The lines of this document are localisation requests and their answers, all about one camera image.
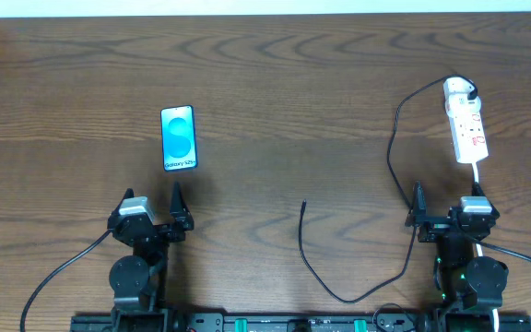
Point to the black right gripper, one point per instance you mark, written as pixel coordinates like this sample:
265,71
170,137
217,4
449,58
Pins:
440,221

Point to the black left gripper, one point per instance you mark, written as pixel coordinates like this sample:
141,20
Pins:
160,229

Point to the blue Galaxy smartphone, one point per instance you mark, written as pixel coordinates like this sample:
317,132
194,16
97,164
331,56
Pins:
179,145

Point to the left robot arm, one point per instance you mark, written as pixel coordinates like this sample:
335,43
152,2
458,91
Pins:
137,280

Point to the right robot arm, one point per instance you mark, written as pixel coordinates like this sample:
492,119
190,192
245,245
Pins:
471,283

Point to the white USB charger adapter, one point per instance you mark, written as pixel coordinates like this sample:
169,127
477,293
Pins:
458,104

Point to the white power strip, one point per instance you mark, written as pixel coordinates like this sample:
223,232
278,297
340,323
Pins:
468,134

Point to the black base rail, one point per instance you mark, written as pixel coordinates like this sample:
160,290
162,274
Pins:
213,322

